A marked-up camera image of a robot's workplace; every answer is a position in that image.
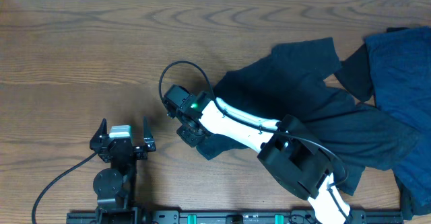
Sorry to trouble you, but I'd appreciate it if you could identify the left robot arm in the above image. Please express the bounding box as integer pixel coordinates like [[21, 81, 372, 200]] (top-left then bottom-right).
[[90, 118, 156, 224]]

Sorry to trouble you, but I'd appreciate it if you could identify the dark teal t-shirt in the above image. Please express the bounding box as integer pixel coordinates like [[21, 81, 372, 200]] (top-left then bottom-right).
[[213, 38, 424, 195]]

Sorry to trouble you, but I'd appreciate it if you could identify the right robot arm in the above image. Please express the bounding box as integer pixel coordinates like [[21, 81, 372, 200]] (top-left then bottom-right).
[[162, 87, 351, 223]]

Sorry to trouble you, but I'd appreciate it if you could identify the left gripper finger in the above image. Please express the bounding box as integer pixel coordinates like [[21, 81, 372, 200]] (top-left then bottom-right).
[[143, 116, 154, 147], [92, 118, 107, 143]]

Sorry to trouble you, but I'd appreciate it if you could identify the blue garment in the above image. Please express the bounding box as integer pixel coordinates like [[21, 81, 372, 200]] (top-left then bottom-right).
[[365, 26, 430, 220]]

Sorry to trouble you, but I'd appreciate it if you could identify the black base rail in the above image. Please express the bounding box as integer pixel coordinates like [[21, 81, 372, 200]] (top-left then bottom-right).
[[65, 209, 404, 224]]

